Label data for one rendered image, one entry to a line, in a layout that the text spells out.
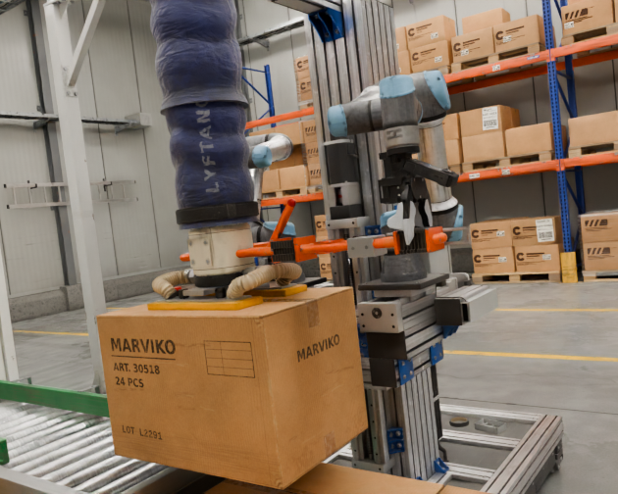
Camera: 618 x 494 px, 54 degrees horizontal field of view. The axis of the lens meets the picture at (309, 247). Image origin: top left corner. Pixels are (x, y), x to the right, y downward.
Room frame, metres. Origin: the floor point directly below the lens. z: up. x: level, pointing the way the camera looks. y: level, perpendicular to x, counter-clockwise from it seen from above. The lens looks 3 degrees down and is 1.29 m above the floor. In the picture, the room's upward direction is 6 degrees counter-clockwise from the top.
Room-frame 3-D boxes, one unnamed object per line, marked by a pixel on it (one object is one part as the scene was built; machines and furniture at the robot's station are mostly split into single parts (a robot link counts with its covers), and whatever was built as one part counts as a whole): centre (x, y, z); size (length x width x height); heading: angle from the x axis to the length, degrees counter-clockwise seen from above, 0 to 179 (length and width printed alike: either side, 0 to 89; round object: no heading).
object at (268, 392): (1.66, 0.25, 0.87); 0.60 x 0.40 x 0.40; 55
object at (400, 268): (1.97, -0.30, 1.09); 0.15 x 0.15 x 0.10
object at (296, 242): (1.52, 0.04, 1.20); 0.10 x 0.08 x 0.06; 143
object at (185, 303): (1.59, 0.30, 1.10); 0.34 x 0.10 x 0.05; 53
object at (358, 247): (1.39, -0.13, 1.20); 0.07 x 0.07 x 0.04; 53
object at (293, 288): (1.74, 0.18, 1.10); 0.34 x 0.10 x 0.05; 53
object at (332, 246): (1.65, 0.01, 1.20); 0.93 x 0.30 x 0.04; 53
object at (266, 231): (2.26, 0.11, 1.20); 0.13 x 0.12 x 0.14; 74
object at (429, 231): (1.31, -0.24, 1.20); 0.08 x 0.07 x 0.05; 53
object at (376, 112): (1.43, -0.24, 1.50); 0.11 x 0.11 x 0.08; 72
